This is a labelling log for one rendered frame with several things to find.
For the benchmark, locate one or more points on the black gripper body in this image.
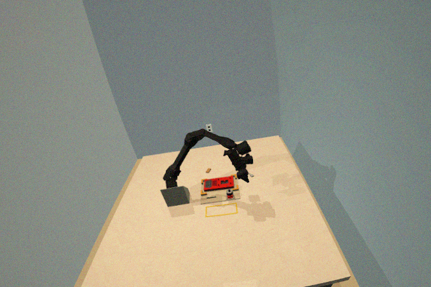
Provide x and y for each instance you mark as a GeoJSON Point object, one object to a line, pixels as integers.
{"type": "Point", "coordinates": [239, 167]}

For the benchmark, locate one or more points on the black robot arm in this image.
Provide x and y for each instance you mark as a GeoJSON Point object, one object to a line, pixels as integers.
{"type": "Point", "coordinates": [191, 139]}

